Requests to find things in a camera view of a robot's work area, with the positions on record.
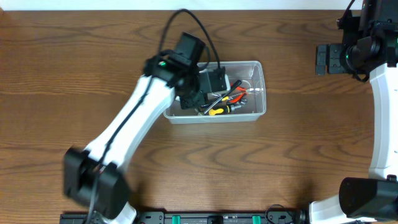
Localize black yellow slim screwdriver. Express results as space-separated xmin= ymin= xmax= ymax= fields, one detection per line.
xmin=200 ymin=91 xmax=248 ymax=109

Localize small black-handled hammer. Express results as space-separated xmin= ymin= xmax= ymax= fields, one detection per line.
xmin=197 ymin=80 xmax=242 ymax=116

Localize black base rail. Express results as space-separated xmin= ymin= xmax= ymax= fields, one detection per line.
xmin=59 ymin=204 xmax=310 ymax=224

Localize clear plastic container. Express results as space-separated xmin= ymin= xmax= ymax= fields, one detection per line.
xmin=163 ymin=61 xmax=266 ymax=124

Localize red handled pliers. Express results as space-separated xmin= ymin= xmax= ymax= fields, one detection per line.
xmin=227 ymin=86 xmax=262 ymax=104

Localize blue white screwdriver box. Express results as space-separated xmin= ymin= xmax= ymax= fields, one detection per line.
xmin=203 ymin=70 xmax=230 ymax=93

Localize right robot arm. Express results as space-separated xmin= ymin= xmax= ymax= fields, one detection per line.
xmin=308 ymin=0 xmax=397 ymax=223

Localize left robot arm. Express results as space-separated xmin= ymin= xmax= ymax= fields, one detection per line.
xmin=63 ymin=32 xmax=229 ymax=223

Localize yellow black stubby screwdriver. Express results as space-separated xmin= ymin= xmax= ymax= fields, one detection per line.
xmin=208 ymin=104 xmax=242 ymax=116

